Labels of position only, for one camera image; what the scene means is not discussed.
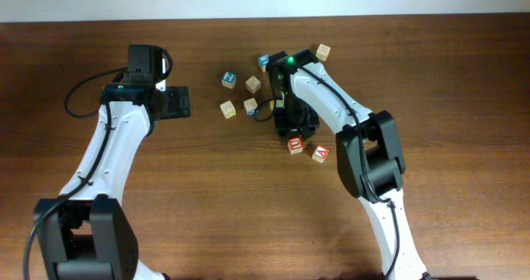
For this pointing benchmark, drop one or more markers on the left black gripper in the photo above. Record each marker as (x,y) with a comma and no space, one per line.
(176,103)

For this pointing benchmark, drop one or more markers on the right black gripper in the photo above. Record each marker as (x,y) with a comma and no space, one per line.
(305,129)

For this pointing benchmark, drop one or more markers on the red letter U block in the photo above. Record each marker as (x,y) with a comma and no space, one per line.
(295,145)

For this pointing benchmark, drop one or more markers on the red letter A block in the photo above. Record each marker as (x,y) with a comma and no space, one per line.
(320,153)

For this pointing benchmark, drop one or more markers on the yellow top wooden block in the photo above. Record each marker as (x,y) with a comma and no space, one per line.
(276,104)

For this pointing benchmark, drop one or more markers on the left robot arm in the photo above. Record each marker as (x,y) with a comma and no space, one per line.
(83,233)

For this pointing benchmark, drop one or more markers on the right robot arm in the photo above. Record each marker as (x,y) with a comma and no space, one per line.
(369,155)

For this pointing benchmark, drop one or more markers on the blue edged wooden block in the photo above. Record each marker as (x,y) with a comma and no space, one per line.
(250,106)

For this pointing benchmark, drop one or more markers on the red edged wooden block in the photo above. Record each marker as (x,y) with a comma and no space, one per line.
(253,85)

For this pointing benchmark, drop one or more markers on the blue top wooden block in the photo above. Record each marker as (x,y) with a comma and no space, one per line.
(262,62)

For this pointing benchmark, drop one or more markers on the yellow edged wooden block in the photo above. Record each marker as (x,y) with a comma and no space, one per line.
(228,110)

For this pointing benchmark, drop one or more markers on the plain wooden block far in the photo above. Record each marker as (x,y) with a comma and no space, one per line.
(323,52)

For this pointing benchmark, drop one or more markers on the blue number two block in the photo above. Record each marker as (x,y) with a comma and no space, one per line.
(229,79)

